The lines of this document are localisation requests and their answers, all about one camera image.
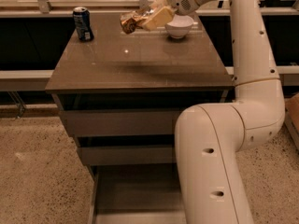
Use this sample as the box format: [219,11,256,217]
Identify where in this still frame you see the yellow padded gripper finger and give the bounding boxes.
[141,7,175,31]
[150,0,167,9]

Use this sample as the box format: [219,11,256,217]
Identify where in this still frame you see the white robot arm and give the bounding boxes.
[167,0,285,224]

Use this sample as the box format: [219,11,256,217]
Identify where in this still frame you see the blue soda can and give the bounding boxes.
[73,7,94,42]

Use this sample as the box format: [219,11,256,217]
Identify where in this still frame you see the grey drawer cabinet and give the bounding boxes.
[45,11,238,224]

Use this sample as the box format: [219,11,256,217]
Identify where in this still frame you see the grey top drawer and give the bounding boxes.
[60,109,180,137]

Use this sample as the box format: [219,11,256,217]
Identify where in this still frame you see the grey middle drawer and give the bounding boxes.
[77,145,176,166]

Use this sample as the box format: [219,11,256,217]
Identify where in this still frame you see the grey open bottom drawer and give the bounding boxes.
[87,163,186,224]

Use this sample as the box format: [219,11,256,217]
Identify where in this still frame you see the white ceramic bowl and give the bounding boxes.
[164,15,193,39]

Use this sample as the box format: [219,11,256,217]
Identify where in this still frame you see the metal railing with glass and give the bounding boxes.
[0,0,299,19]

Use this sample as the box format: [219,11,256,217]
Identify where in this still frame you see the cardboard box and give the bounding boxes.
[285,93,299,150]

